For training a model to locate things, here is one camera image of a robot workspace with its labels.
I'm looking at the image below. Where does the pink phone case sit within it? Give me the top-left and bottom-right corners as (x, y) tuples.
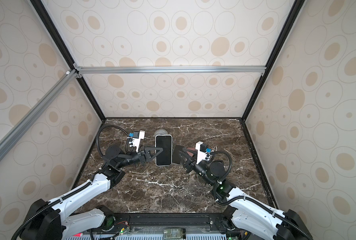
(187, 148), (197, 157)

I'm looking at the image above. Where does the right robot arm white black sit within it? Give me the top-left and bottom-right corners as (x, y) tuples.
(179, 148), (313, 240)

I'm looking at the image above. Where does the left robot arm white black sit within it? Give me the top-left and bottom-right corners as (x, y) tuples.
(12, 145), (164, 240)

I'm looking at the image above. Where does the clear tape roll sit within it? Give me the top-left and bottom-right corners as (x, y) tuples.
(154, 129), (168, 137)

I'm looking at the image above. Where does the green circuit board module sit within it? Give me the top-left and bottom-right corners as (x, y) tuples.
(163, 228), (186, 240)

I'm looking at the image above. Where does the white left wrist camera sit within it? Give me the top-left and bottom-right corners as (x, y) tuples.
(128, 130), (146, 152)

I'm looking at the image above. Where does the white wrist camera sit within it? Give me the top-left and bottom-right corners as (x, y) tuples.
(128, 130), (146, 152)
(196, 142), (212, 165)

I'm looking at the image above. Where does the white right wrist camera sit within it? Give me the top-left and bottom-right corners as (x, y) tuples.
(196, 142), (212, 165)

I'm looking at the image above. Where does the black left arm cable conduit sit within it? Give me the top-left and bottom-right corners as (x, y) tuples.
(10, 124), (132, 240)

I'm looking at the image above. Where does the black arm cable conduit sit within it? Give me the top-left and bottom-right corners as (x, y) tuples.
(10, 124), (132, 240)
(209, 149), (313, 240)

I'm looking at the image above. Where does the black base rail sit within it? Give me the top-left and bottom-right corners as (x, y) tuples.
(107, 213), (245, 234)

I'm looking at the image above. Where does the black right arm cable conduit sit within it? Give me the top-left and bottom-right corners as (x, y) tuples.
(209, 149), (313, 240)

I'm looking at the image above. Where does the silver aluminium rail back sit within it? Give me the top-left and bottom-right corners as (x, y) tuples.
(77, 66), (266, 74)

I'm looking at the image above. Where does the silver aluminium rail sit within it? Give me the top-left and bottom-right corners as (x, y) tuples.
(77, 66), (266, 74)
(0, 70), (77, 162)

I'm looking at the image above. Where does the silver aluminium rail left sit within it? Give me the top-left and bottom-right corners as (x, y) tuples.
(0, 70), (77, 162)

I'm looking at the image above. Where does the black corner frame post left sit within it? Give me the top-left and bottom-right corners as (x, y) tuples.
(30, 0), (106, 123)

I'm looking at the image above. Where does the black corner frame post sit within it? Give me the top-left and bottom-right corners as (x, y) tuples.
(30, 0), (106, 123)
(242, 0), (305, 123)

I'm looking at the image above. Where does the black corner frame post right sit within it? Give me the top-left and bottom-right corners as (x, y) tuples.
(242, 0), (305, 123)

